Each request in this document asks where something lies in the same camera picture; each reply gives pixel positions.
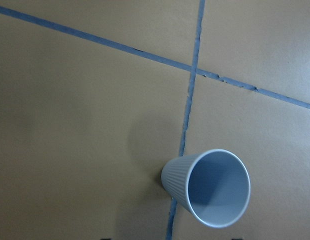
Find blue ribbed plastic cup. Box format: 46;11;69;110
161;149;251;229

